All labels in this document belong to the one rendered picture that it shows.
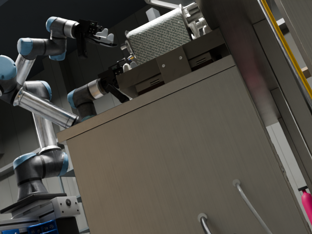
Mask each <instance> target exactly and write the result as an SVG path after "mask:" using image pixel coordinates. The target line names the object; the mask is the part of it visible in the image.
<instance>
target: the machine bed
mask: <svg viewBox="0 0 312 234"><path fill-rule="evenodd" d="M233 66H237V65H236V63H235V61H234V59H233V57H232V55H228V56H226V57H224V58H222V59H219V60H217V61H215V62H213V63H211V64H209V65H206V66H204V67H202V68H200V69H198V70H195V71H193V72H191V73H189V74H186V75H184V76H182V77H180V78H177V79H175V80H173V81H171V82H169V83H166V84H164V85H162V86H160V87H157V88H155V89H153V90H151V91H149V92H147V93H144V94H142V95H140V96H138V97H136V98H133V99H131V100H129V101H127V102H124V103H122V104H120V105H118V106H115V107H113V108H111V109H109V110H106V111H104V112H102V113H100V114H98V115H95V116H93V117H91V118H89V119H86V120H84V121H82V122H80V123H78V124H76V125H74V126H71V127H69V128H67V129H65V130H62V131H60V132H58V133H56V135H57V139H58V143H60V144H64V145H67V143H66V140H68V139H70V138H73V137H75V136H77V135H80V134H82V133H84V132H86V131H89V130H91V129H93V128H96V127H98V126H100V125H102V124H104V123H106V122H109V121H111V120H113V119H116V118H118V117H120V116H122V115H125V114H127V113H129V112H131V111H134V110H136V109H138V108H141V107H143V106H145V105H147V104H150V103H152V102H154V101H157V100H159V99H161V98H163V97H165V96H167V95H170V94H172V93H174V92H176V91H179V90H181V89H183V88H186V87H188V86H190V85H193V84H195V83H197V82H199V81H202V80H204V79H206V78H208V77H211V76H213V75H215V74H217V73H219V72H222V71H224V70H226V69H228V68H231V67H233Z"/></svg>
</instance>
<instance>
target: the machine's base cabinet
mask: <svg viewBox="0 0 312 234"><path fill-rule="evenodd" d="M66 143H67V146H68V150H69V154H70V157H71V162H72V165H73V169H74V173H75V177H76V180H77V184H78V189H79V192H80V196H81V200H82V203H83V207H84V211H85V215H86V218H87V222H88V226H89V230H90V233H91V234H205V233H204V231H203V229H202V226H201V223H200V222H199V221H198V215H199V214H200V213H206V214H207V216H208V221H207V222H206V223H207V225H208V227H209V229H210V231H211V233H212V234H267V233H266V231H265V230H264V228H263V227H262V226H261V224H260V223H259V222H258V220H257V219H256V217H255V216H254V214H253V213H252V211H251V210H250V209H249V207H248V206H247V204H246V203H245V201H244V200H243V198H242V197H241V195H240V193H239V191H238V190H237V188H236V187H235V186H233V180H235V179H238V180H240V182H241V185H240V187H241V189H242V191H243V193H244V194H245V196H246V197H247V199H248V200H249V201H250V203H251V204H252V206H253V207H254V209H255V210H256V212H257V213H258V214H259V216H260V217H261V219H262V220H263V221H264V223H265V224H266V225H267V227H268V228H269V230H270V231H271V232H272V234H312V231H311V229H310V227H309V224H308V222H307V221H306V219H305V216H304V214H303V212H302V209H301V207H300V205H299V202H298V200H297V198H296V195H295V193H294V190H293V188H292V186H291V184H290V182H289V179H288V177H287V175H286V171H285V169H284V167H283V164H282V162H281V160H280V157H279V155H278V154H277V151H276V149H275V146H274V144H273V143H272V141H271V138H270V136H269V133H268V131H267V129H266V127H265V126H264V124H263V122H262V120H261V117H260V115H259V113H258V111H257V109H256V106H255V104H254V102H253V100H252V98H251V95H250V93H249V91H248V89H247V87H246V85H245V82H244V81H243V79H242V77H241V75H240V73H239V71H238V68H237V66H233V67H231V68H228V69H226V70H224V71H222V72H219V73H217V74H215V75H213V76H211V77H208V78H206V79H204V80H202V81H199V82H197V83H195V84H192V85H190V86H188V87H186V88H183V89H181V90H179V91H176V92H174V93H172V94H170V95H167V96H165V97H163V98H161V99H159V100H157V101H154V102H152V103H150V104H147V105H145V106H143V107H141V108H138V109H136V110H134V111H131V112H129V113H127V114H125V115H122V116H120V117H118V118H116V119H113V120H111V121H109V122H106V123H104V124H102V125H100V126H98V127H96V128H93V129H91V130H89V131H86V132H84V133H82V134H80V135H77V136H75V137H73V138H70V139H68V140H66Z"/></svg>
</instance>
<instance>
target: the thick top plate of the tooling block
mask: <svg viewBox="0 0 312 234"><path fill-rule="evenodd" d="M182 47H183V48H184V51H185V53H186V56H187V58H188V61H190V60H192V59H194V58H196V57H199V56H201V55H203V54H205V53H207V52H209V53H210V54H211V56H212V58H213V59H214V61H217V60H216V58H215V57H216V56H217V55H222V58H224V57H226V56H228V55H230V52H229V50H228V47H227V45H226V43H225V41H224V38H223V36H222V34H221V32H220V30H219V28H217V29H215V30H213V31H211V32H209V33H207V34H204V35H202V36H200V37H198V38H196V39H194V40H192V41H190V42H188V43H186V44H184V45H182ZM159 74H161V72H160V69H159V66H158V63H157V60H156V58H154V59H152V60H149V61H147V62H145V63H143V64H141V65H139V66H137V67H135V68H132V69H130V70H128V71H126V72H124V73H122V74H120V75H117V76H116V79H117V82H118V85H119V89H120V91H121V92H123V93H124V94H126V95H128V96H129V97H131V98H135V97H136V96H135V93H136V92H137V90H136V87H135V85H137V84H139V83H142V82H144V81H146V80H148V79H150V78H153V77H155V76H157V75H159Z"/></svg>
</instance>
